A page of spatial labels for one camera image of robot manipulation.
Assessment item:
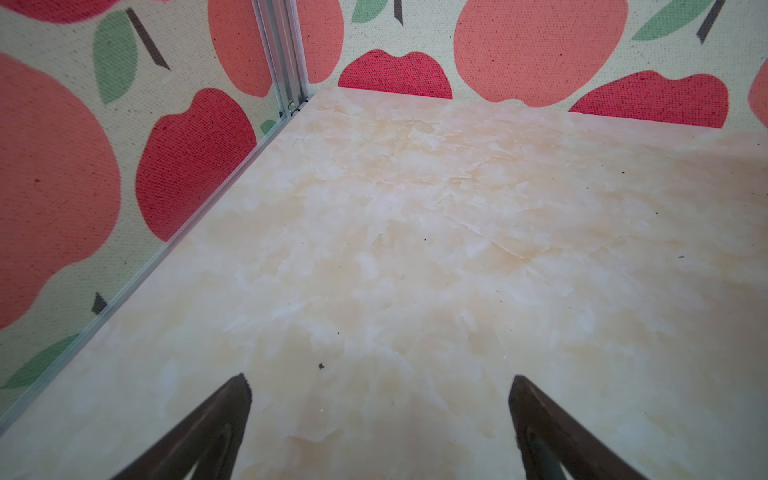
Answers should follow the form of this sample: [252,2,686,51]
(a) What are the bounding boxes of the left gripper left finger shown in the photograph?
[115,373,252,479]

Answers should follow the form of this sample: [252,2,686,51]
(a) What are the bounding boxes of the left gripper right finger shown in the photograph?
[508,375,644,479]

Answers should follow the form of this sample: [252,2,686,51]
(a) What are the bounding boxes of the aluminium table edge rail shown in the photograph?
[1,112,296,436]

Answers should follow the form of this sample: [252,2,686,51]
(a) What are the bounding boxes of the left aluminium frame post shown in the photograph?
[252,0,311,119]

